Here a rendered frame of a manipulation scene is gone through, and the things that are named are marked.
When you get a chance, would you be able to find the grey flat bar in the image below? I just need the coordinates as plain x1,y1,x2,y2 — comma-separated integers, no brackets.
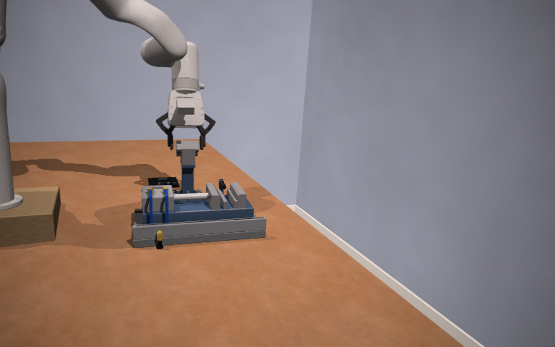
217,189,227,209
227,188,238,209

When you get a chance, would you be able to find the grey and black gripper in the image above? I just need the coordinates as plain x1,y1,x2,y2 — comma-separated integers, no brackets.
156,88,216,150

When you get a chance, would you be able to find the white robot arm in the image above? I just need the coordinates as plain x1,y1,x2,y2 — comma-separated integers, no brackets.
0,0,205,210

